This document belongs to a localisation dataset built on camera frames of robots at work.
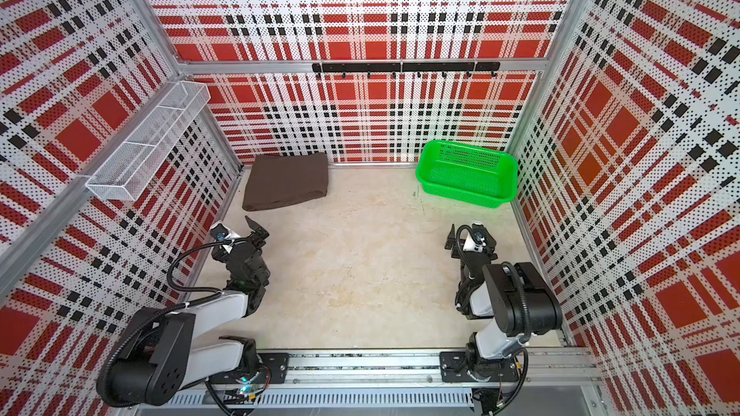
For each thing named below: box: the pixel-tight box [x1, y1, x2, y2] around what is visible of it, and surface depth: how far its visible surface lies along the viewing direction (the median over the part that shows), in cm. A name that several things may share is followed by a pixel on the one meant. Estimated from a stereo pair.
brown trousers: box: [241, 152, 328, 212], surface depth 116 cm
